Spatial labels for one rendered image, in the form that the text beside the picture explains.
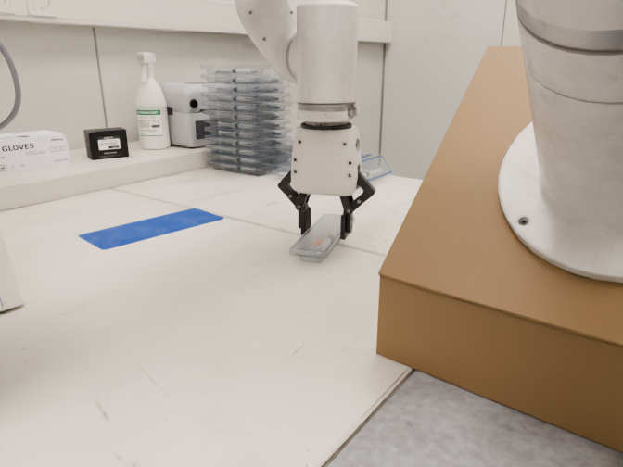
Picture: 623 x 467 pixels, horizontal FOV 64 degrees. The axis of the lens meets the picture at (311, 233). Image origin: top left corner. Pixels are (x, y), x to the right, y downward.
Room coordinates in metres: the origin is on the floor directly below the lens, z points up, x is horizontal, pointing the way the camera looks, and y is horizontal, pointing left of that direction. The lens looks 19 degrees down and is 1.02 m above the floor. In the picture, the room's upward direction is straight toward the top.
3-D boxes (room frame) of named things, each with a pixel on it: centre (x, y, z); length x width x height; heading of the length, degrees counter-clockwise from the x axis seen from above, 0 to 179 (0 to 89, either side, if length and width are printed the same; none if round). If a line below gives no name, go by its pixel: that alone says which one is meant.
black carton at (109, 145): (1.25, 0.51, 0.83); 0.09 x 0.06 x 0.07; 124
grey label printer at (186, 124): (1.50, 0.35, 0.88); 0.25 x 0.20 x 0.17; 48
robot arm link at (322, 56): (0.74, -0.02, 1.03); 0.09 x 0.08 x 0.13; 30
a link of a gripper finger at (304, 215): (0.75, 0.02, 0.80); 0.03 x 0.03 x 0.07; 73
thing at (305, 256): (0.74, -0.02, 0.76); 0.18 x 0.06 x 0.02; 163
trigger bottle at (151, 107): (1.39, 0.43, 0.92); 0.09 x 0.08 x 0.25; 176
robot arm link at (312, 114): (0.74, -0.02, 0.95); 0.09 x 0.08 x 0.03; 73
